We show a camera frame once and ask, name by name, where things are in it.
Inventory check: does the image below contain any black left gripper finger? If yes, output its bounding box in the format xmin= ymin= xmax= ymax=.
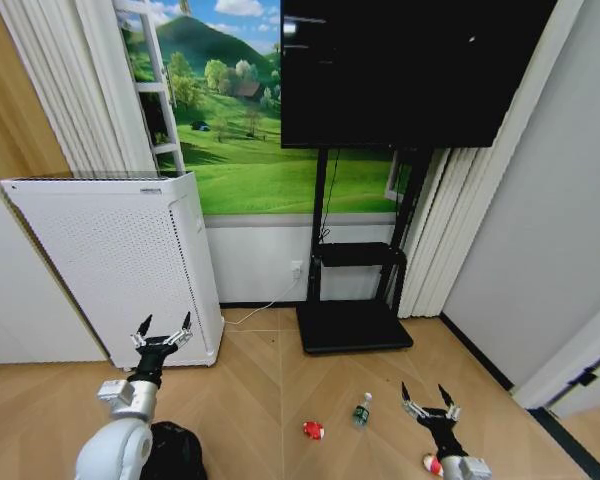
xmin=131 ymin=314 xmax=154 ymax=349
xmin=163 ymin=311 xmax=194 ymax=350

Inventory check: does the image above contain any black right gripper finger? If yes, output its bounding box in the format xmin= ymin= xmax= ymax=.
xmin=400 ymin=381 xmax=429 ymax=420
xmin=438 ymin=383 xmax=462 ymax=421

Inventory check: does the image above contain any black television floor stand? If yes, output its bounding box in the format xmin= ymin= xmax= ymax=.
xmin=295 ymin=146 xmax=434 ymax=356

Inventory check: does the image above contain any clear plastic bottle green label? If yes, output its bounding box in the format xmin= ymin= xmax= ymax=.
xmin=351 ymin=392 xmax=374 ymax=431

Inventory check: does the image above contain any white air purifier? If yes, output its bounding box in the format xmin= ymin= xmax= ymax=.
xmin=0 ymin=170 xmax=226 ymax=370

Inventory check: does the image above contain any black device on stand shelf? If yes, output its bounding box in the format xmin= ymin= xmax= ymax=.
xmin=317 ymin=241 xmax=397 ymax=268

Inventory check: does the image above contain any white pleated curtain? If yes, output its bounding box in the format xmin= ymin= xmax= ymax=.
xmin=397 ymin=0 xmax=586 ymax=319
xmin=0 ymin=0 xmax=156 ymax=174

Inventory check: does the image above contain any large black television screen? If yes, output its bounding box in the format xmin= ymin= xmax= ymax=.
xmin=279 ymin=0 xmax=559 ymax=149

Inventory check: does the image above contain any white power cable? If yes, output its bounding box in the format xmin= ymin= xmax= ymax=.
xmin=223 ymin=272 xmax=301 ymax=326

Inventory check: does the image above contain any green landscape wall mural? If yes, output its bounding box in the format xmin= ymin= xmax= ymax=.
xmin=114 ymin=0 xmax=406 ymax=216

